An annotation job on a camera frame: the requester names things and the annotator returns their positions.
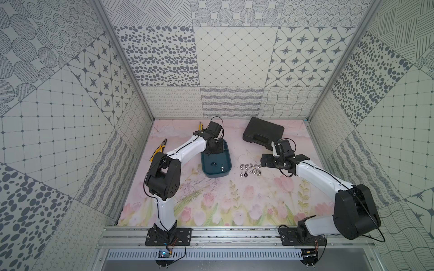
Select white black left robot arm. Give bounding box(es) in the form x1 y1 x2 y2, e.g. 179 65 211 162
144 116 224 236

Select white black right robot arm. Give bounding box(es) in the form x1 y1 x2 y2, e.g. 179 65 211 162
261 138 381 242

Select teal plastic storage box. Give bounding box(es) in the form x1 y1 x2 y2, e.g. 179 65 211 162
201 140 232 178

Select black plastic tool case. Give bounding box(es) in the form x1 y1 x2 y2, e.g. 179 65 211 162
243 117 284 150

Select yellow black pliers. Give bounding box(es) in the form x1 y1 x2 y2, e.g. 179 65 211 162
149 138 167 162

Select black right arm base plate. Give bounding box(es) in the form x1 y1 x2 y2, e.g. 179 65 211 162
278 225 327 246

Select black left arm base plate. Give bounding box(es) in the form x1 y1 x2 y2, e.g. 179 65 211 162
145 224 193 246

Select aluminium mounting rail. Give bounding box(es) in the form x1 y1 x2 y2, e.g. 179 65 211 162
96 227 375 249

